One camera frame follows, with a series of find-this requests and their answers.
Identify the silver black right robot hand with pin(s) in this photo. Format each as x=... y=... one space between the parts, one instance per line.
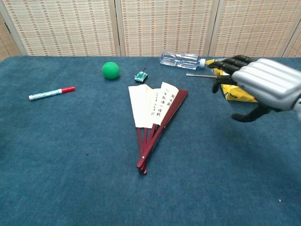
x=263 y=80

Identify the red ribbed paper folding fan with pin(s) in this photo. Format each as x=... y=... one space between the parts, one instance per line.
x=141 y=106

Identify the yellow snack bag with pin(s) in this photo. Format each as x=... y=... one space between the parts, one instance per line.
x=235 y=94

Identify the metal screwdriver shaft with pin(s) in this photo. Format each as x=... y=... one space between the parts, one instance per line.
x=200 y=75

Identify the clear plastic water bottle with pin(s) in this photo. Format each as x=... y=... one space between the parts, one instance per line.
x=178 y=60

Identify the small green toy tank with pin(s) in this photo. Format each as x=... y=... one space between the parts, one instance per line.
x=140 y=76

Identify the green ball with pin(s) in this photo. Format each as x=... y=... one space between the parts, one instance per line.
x=110 y=70

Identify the blue felt table cover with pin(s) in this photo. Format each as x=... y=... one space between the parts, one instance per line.
x=70 y=164

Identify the white marker with red cap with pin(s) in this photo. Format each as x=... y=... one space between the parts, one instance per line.
x=47 y=94

